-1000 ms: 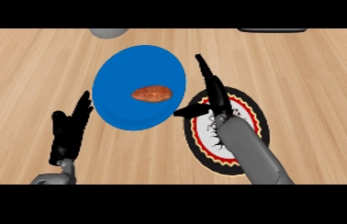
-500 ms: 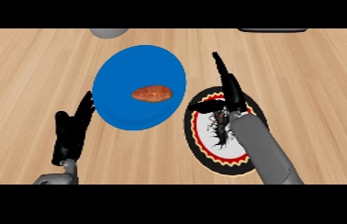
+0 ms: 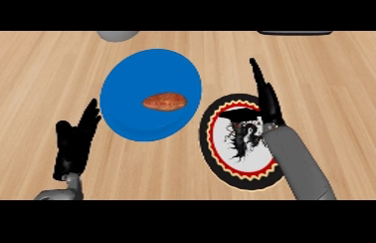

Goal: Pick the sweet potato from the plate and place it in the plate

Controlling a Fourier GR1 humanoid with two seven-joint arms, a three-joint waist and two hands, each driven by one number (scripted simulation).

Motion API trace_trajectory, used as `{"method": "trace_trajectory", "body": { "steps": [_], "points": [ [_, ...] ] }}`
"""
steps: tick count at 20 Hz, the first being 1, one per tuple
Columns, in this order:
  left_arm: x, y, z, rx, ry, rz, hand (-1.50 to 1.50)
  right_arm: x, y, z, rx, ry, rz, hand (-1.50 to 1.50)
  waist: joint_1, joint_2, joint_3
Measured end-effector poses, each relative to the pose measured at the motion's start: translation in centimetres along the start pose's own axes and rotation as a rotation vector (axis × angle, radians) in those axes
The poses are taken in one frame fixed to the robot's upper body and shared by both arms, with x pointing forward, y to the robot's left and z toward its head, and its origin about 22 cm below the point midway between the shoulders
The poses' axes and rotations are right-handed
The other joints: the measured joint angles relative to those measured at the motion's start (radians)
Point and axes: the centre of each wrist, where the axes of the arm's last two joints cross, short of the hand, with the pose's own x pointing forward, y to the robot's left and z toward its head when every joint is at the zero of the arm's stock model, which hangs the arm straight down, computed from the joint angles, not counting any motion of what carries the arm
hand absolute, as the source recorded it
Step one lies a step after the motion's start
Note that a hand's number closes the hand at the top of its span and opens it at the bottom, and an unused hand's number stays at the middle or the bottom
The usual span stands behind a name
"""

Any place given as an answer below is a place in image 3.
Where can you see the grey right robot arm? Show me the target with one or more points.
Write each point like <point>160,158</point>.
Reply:
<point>298,164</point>

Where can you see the dark flat appliance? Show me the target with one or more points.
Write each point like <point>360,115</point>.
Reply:
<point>295,32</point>

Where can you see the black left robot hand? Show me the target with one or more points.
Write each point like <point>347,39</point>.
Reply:
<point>73,144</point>

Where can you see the blue plate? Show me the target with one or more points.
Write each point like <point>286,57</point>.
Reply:
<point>151,94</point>

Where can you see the black red patterned plate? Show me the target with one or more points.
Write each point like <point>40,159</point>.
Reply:
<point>239,144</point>

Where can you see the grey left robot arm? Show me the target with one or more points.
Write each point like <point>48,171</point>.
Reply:
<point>68,191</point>

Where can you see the brown sweet potato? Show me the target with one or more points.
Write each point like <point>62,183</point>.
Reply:
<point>164,102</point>

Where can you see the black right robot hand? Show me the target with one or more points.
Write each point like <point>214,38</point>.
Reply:
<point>269,101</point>

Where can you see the grey rounded object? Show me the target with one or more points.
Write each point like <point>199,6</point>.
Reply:
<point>117,35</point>

